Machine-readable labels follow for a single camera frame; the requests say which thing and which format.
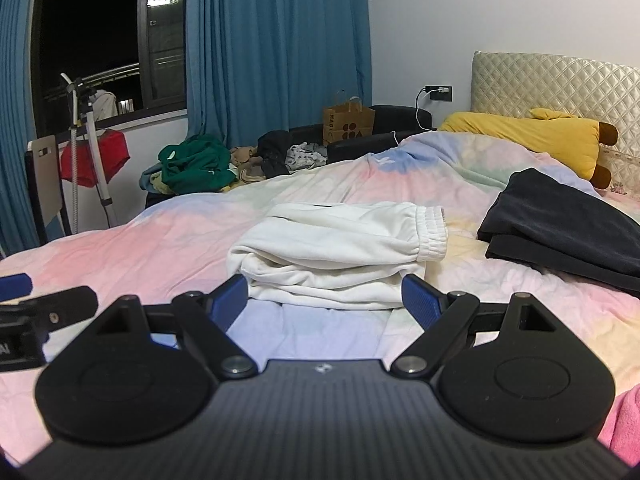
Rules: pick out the black clothes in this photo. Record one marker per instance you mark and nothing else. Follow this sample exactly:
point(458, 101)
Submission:
point(275, 150)

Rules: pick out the brown paper bag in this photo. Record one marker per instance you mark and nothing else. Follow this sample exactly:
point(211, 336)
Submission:
point(350, 125)

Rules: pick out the wall socket with charger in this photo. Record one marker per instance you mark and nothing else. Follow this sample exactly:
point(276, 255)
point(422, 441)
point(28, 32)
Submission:
point(445, 93)

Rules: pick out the light blue and yellow clothes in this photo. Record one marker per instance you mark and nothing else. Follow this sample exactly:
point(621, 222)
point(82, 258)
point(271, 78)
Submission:
point(155, 182)

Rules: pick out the green garment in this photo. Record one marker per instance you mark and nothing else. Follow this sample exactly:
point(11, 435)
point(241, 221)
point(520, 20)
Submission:
point(195, 165)

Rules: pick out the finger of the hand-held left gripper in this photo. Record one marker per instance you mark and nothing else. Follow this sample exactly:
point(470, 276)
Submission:
point(65, 310)
point(15, 287)

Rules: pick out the red garment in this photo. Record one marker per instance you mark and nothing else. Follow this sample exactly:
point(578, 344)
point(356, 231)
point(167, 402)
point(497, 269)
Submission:
point(114, 152)

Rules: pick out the yellow plush pillow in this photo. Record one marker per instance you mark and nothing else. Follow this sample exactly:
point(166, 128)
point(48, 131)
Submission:
point(525, 135)

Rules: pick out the black sofa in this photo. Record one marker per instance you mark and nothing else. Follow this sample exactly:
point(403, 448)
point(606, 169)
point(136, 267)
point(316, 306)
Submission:
point(395, 117)

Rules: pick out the quilted cream headboard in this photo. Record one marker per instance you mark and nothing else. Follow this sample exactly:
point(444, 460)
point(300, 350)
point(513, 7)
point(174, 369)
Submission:
point(550, 85)

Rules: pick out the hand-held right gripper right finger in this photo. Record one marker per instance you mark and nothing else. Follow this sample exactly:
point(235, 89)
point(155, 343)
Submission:
point(417, 302)

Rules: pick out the pink cloth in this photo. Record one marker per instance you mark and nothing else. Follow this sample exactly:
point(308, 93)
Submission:
point(625, 425)

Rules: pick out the metal balcony railing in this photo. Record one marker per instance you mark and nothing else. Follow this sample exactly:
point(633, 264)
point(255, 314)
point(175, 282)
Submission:
point(115, 72)

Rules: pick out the patterned white cloth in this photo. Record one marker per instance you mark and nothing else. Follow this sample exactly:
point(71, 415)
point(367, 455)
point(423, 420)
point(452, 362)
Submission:
point(307, 155)

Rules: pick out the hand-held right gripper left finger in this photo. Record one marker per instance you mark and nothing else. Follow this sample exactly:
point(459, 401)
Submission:
point(230, 301)

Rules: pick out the beige clothes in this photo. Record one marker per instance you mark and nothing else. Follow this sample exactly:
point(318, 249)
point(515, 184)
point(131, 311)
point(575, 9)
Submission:
point(250, 170)

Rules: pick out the white pants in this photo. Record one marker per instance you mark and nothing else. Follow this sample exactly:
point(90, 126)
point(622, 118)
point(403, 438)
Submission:
point(340, 240)

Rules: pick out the black folded garment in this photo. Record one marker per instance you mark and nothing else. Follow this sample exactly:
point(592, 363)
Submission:
point(560, 225)

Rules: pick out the white hanging shirt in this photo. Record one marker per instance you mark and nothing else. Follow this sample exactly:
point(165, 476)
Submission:
point(106, 104)

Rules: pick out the blue curtain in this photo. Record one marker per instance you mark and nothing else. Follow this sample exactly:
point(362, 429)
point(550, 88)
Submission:
point(15, 110)
point(275, 50)

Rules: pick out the garment steamer stand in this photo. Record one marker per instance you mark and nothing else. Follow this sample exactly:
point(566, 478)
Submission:
point(95, 150)

